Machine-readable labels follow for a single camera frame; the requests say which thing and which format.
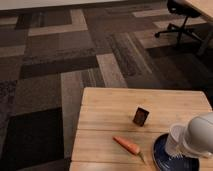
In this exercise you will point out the small dark brown block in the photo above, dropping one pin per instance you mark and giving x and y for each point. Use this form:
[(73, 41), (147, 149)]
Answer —
[(140, 116)]

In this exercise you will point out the dark blue ceramic bowl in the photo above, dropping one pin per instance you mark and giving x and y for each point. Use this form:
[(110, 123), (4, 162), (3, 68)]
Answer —
[(165, 162)]

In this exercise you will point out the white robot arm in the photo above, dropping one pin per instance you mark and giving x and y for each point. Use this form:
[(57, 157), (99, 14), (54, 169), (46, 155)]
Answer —
[(197, 138)]

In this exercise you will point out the orange carrot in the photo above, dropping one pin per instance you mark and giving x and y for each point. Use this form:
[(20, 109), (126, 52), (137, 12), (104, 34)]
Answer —
[(130, 146)]

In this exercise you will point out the light wooden desk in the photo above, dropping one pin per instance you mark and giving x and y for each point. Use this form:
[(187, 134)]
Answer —
[(205, 7)]

